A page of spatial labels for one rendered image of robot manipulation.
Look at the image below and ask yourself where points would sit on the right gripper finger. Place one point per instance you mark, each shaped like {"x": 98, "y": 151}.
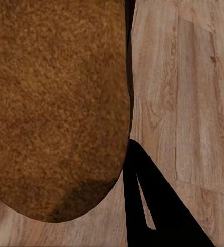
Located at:
{"x": 175, "y": 226}

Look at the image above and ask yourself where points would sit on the sandal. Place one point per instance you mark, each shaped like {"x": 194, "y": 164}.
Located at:
{"x": 66, "y": 104}

